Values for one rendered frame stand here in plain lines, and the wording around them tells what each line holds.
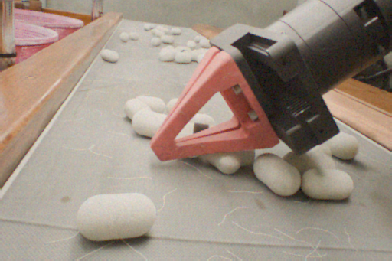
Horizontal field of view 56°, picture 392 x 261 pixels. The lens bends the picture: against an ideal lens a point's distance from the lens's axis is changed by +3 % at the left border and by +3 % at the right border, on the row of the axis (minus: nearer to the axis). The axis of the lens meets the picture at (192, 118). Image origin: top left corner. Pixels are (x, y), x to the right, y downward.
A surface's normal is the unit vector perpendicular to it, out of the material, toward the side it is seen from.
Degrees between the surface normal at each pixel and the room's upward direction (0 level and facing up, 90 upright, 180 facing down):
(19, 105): 0
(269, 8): 90
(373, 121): 45
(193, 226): 0
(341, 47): 84
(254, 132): 103
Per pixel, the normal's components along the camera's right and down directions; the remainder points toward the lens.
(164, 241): 0.14, -0.94
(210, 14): 0.14, 0.31
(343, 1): -0.32, -0.42
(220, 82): -0.15, 0.49
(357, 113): -0.60, -0.73
